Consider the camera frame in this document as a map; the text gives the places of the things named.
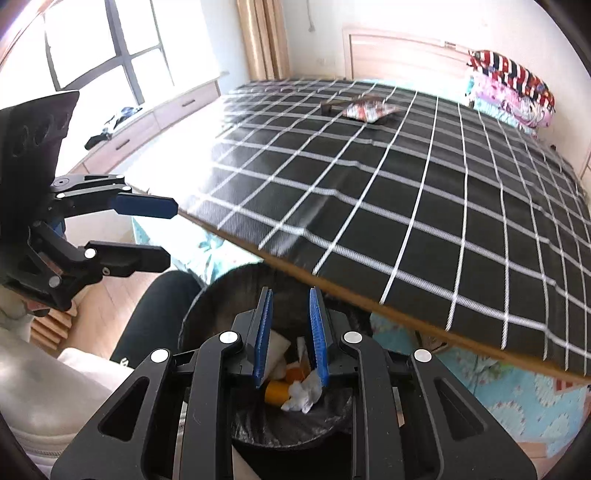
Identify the wooden window bench with drawers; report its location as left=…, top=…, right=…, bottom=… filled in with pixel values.
left=69, top=78, right=222, bottom=185

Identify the window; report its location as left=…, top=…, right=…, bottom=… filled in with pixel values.
left=0, top=0, right=222, bottom=109

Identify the white tissue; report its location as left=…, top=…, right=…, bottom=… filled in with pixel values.
left=281, top=369, right=324, bottom=414

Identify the person's black trouser leg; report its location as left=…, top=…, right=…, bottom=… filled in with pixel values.
left=111, top=270, right=204, bottom=370

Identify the beige curtain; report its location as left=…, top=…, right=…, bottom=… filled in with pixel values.
left=238, top=0, right=291, bottom=81

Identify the person's light grey jacket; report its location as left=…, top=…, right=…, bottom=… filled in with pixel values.
left=0, top=323, right=144, bottom=480

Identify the colourful snack packet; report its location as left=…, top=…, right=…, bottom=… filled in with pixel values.
left=344, top=100, right=402, bottom=124

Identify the turquoise patterned bedsheet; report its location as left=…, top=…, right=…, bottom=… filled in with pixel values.
left=131, top=217, right=591, bottom=457

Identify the black trash bin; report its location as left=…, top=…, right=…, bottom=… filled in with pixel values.
left=178, top=264, right=370, bottom=450

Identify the black checked cloth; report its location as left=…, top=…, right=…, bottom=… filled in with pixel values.
left=178, top=78, right=591, bottom=374

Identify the person's left forearm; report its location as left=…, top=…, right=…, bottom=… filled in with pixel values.
left=0, top=284, right=47, bottom=344

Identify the dark clothing pile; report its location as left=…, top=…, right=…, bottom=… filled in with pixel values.
left=84, top=106, right=144, bottom=149

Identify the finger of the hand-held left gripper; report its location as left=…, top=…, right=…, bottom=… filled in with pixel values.
left=51, top=174, right=178, bottom=219
left=30, top=224, right=171, bottom=288

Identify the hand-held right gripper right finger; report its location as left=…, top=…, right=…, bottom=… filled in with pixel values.
left=308, top=287, right=539, bottom=480

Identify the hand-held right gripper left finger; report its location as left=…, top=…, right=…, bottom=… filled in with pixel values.
left=51, top=287, right=274, bottom=480

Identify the wooden stool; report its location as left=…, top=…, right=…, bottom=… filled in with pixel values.
left=30, top=302, right=79, bottom=356

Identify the pink printed quilt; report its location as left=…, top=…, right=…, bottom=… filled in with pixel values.
left=468, top=74, right=552, bottom=127

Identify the dark brown bar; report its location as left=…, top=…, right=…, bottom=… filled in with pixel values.
left=320, top=95, right=370, bottom=114

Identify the yellow tape roll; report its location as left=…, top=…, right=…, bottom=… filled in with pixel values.
left=264, top=379, right=293, bottom=407

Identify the wooden headboard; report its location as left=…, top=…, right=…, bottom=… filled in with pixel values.
left=342, top=27, right=476, bottom=93

